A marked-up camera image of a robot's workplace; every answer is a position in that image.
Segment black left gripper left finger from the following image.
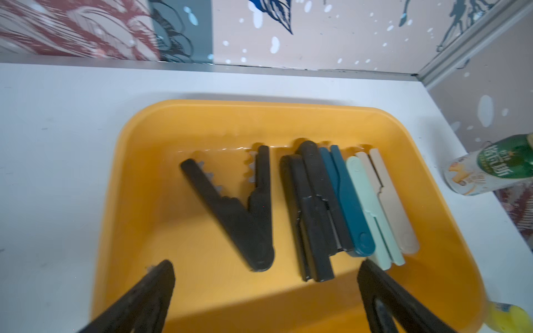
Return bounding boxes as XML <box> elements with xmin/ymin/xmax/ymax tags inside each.
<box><xmin>81</xmin><ymin>259</ymin><xmax>176</xmax><ymax>333</ymax></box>

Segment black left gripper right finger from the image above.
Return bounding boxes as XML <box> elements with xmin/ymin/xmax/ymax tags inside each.
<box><xmin>358</xmin><ymin>259</ymin><xmax>455</xmax><ymax>333</ymax></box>

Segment dark teal pruning pliers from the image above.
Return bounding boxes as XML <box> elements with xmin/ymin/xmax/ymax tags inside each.
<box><xmin>319</xmin><ymin>145</ymin><xmax>376</xmax><ymax>257</ymax></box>

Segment beige pruning pliers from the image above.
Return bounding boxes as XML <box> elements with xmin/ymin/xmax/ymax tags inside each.
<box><xmin>355</xmin><ymin>148</ymin><xmax>420</xmax><ymax>255</ymax></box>

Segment light green pruning pliers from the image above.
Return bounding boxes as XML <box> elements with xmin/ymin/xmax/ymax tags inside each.
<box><xmin>346</xmin><ymin>156</ymin><xmax>405</xmax><ymax>271</ymax></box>

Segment green white small bottle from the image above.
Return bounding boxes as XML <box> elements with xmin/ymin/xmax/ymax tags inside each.
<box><xmin>443</xmin><ymin>133</ymin><xmax>532</xmax><ymax>196</ymax></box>

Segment black pruning pliers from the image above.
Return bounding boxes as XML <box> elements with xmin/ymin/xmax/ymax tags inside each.
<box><xmin>180</xmin><ymin>145</ymin><xmax>275</xmax><ymax>272</ymax></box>
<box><xmin>280</xmin><ymin>155</ymin><xmax>335</xmax><ymax>282</ymax></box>
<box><xmin>296</xmin><ymin>140</ymin><xmax>354</xmax><ymax>255</ymax></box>

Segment yellow plastic storage box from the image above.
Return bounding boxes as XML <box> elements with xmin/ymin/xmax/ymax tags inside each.
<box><xmin>92</xmin><ymin>100</ymin><xmax>486</xmax><ymax>332</ymax></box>

